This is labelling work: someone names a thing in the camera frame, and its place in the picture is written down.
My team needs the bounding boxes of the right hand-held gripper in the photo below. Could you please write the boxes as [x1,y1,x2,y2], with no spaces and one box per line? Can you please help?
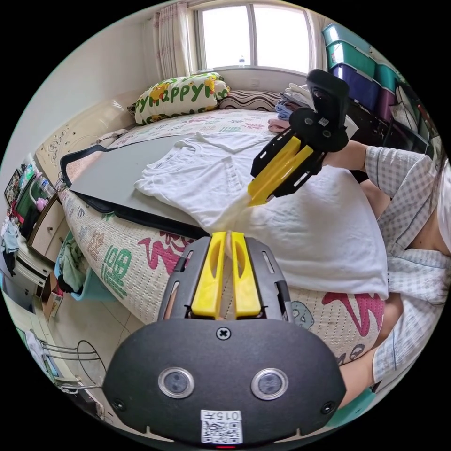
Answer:
[248,107,350,208]

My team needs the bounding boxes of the person's left forearm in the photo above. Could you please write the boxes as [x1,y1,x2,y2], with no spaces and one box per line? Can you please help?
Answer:
[338,349,376,409]

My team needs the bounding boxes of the person's right hand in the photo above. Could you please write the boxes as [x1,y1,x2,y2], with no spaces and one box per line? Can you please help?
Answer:
[322,150,345,171]

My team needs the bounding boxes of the pile of clothes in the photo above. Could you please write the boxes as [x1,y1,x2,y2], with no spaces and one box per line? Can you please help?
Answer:
[267,83,316,133]

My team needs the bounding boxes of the duck print pillow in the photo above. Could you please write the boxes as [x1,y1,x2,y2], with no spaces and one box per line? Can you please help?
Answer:
[127,72,231,126]

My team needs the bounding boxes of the teal stool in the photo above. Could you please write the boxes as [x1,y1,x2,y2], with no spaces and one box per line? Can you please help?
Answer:
[324,387,378,429]

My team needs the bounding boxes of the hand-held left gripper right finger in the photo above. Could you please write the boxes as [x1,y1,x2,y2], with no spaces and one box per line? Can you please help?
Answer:
[231,232,263,320]

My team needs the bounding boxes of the wooden cupboard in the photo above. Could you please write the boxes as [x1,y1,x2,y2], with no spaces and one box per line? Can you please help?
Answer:
[3,155,72,264]

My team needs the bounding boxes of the window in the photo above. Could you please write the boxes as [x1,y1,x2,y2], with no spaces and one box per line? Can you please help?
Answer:
[192,2,319,73]

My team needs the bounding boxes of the stack of plastic storage boxes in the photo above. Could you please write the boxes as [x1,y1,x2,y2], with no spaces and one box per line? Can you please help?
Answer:
[321,23,406,117]

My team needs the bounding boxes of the person's right forearm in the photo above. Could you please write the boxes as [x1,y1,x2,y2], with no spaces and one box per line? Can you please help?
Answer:
[342,140,369,174]

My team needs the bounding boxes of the metal chair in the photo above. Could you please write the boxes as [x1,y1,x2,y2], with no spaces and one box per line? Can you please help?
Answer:
[31,329,107,396]

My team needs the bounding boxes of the grey folding board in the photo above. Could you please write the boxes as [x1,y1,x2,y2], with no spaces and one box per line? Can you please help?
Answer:
[60,135,212,240]

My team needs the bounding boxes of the carton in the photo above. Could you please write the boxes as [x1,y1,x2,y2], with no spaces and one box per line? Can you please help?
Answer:
[40,271,65,322]

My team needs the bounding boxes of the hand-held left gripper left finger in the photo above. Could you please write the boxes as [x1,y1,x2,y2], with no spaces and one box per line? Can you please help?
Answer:
[191,232,226,320]

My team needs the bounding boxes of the white short sleeve shirt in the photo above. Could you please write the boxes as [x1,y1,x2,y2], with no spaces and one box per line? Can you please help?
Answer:
[133,132,389,296]

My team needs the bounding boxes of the teal basket with clothes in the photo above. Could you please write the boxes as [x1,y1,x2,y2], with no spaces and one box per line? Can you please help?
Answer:
[54,231,117,302]

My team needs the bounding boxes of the light curtain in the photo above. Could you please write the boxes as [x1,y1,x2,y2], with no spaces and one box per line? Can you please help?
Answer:
[155,3,193,82]

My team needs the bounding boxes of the person's body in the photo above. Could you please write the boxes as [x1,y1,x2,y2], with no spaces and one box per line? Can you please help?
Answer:
[363,133,451,392]

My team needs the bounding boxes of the bed with printed sheet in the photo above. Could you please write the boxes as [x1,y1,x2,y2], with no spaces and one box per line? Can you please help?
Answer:
[35,98,387,368]

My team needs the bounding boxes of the wavy striped pillow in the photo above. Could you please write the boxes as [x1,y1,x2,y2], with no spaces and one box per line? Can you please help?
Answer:
[218,90,283,112]

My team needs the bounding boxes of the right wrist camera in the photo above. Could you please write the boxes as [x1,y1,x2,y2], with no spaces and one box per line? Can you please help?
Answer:
[305,69,350,119]

